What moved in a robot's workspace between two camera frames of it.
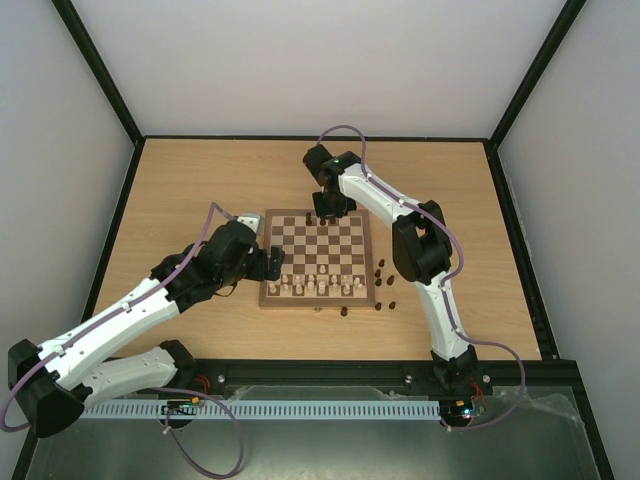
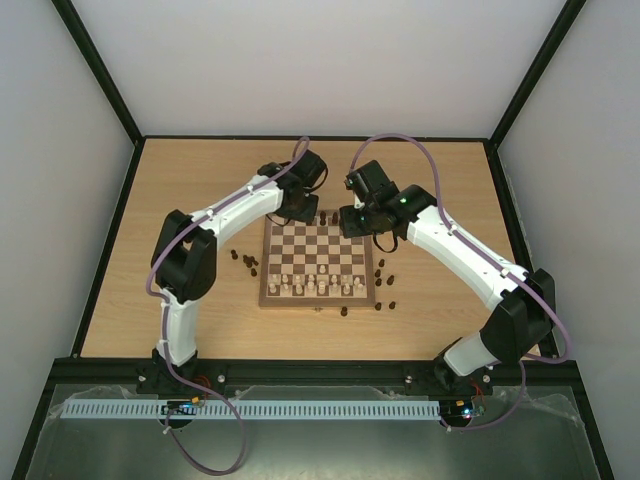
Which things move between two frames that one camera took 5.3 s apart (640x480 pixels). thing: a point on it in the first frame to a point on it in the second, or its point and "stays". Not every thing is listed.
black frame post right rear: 544,55 stays
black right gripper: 333,205 to 354,227
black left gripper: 260,271 to 307,215
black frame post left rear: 89,51 stays
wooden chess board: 327,261 stays
